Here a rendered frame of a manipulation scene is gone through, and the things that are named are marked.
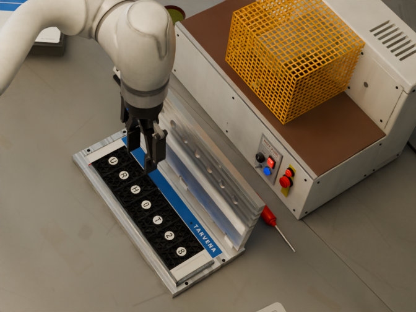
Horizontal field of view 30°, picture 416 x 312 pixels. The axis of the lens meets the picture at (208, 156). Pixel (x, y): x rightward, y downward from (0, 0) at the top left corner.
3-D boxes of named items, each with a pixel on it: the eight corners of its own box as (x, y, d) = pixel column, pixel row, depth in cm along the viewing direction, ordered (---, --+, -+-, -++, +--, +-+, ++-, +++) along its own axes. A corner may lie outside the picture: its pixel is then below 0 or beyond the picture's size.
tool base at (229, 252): (72, 160, 193) (71, 152, 190) (142, 124, 201) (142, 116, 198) (172, 298, 176) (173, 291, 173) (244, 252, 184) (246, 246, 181)
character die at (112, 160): (90, 165, 191) (90, 162, 190) (124, 147, 194) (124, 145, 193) (101, 179, 189) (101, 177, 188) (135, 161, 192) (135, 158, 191)
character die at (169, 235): (145, 240, 181) (145, 238, 180) (180, 220, 185) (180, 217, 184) (157, 256, 179) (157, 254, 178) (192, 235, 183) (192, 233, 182)
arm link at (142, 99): (151, 46, 146) (151, 67, 151) (110, 66, 142) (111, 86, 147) (179, 78, 142) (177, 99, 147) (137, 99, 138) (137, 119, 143)
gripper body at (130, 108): (173, 98, 147) (171, 127, 154) (148, 69, 150) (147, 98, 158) (140, 116, 144) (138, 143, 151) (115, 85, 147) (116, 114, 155)
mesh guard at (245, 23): (225, 59, 188) (233, 12, 174) (289, 27, 196) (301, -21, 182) (283, 124, 179) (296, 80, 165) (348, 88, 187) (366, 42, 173)
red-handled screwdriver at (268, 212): (246, 200, 192) (247, 194, 189) (255, 195, 193) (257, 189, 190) (289, 257, 184) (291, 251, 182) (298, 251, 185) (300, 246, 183)
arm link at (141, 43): (186, 76, 142) (141, 33, 147) (192, 17, 129) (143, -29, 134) (139, 104, 138) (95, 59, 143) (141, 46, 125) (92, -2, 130)
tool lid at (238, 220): (146, 71, 184) (152, 69, 185) (132, 123, 198) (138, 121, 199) (259, 207, 166) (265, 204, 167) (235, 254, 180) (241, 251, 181)
